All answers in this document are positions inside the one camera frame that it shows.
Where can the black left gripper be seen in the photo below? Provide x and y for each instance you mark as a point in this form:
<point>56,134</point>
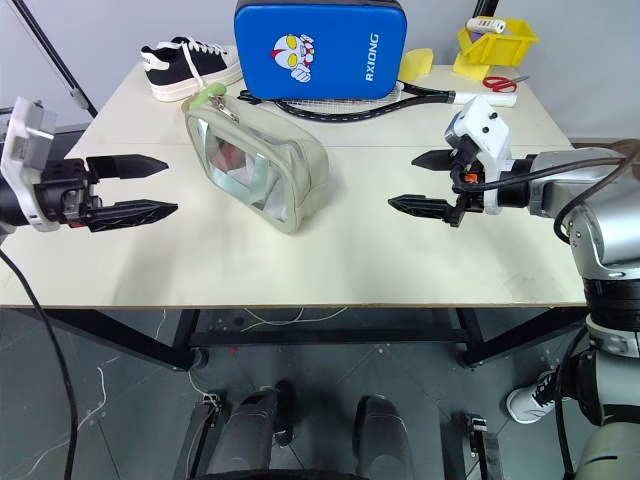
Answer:
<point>60,192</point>

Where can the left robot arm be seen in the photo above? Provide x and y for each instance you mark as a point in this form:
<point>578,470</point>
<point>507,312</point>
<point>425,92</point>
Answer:
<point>11,202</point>

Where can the white sneaker on foot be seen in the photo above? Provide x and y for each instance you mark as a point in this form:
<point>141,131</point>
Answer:
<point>530,402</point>

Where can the black metal table frame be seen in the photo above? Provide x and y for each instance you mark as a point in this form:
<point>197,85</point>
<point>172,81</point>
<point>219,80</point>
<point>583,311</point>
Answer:
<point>320,332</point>

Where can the blue cartoon hard case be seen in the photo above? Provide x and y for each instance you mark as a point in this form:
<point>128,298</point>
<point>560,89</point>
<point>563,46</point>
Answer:
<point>320,47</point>

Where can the black tennis racket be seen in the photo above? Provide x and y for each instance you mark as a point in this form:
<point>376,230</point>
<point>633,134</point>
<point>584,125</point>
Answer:
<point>360,102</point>

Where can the yellow sponge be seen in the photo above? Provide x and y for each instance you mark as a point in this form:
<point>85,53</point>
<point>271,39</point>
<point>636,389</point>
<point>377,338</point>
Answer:
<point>419,62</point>

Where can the black tripod leg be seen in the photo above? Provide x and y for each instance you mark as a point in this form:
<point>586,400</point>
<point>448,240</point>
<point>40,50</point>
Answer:
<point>55,57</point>

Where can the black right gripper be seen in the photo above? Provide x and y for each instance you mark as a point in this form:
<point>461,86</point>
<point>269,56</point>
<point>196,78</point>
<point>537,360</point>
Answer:
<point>467,182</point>

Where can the dark rounded robot foot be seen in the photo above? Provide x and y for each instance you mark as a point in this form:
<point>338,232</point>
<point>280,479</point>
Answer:
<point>252,432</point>
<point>382,435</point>

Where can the white bottle with label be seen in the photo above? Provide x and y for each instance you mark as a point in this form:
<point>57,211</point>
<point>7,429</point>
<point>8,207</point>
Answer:
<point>484,25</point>

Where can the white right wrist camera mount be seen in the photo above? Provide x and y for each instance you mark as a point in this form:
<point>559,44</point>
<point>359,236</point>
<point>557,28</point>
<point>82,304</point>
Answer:
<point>482,145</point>

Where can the light green transparent pouch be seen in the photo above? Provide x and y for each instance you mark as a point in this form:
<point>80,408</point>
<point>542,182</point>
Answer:
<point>255,162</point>

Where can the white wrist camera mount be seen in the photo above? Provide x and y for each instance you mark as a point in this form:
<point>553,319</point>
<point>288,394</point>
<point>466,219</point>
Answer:
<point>482,145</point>
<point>26,150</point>

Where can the yellow plastic parts bin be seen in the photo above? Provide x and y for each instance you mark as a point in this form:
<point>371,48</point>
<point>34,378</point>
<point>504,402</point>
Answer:
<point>495,47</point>

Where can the black and white sneaker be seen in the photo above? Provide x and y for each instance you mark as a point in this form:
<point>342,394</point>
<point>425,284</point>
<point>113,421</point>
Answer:
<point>187,67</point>

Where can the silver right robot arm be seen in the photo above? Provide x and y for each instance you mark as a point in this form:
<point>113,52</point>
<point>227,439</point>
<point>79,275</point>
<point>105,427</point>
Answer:
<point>585,240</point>

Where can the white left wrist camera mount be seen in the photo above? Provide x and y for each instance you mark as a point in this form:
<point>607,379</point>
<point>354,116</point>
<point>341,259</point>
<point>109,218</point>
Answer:
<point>26,150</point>

